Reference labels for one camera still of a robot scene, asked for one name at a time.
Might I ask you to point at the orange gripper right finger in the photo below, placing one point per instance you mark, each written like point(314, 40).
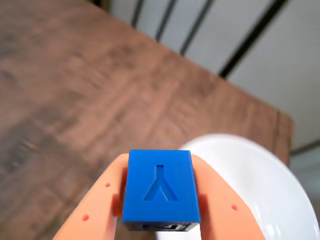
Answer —
point(225, 215)

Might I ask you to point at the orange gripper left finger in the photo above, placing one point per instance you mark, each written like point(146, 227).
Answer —
point(95, 205)

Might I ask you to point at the blue cube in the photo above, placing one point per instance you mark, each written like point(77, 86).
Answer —
point(140, 180)

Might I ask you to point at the white bowl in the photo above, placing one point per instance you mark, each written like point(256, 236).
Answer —
point(250, 175)

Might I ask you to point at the black chair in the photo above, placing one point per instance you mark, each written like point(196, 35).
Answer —
point(250, 40)

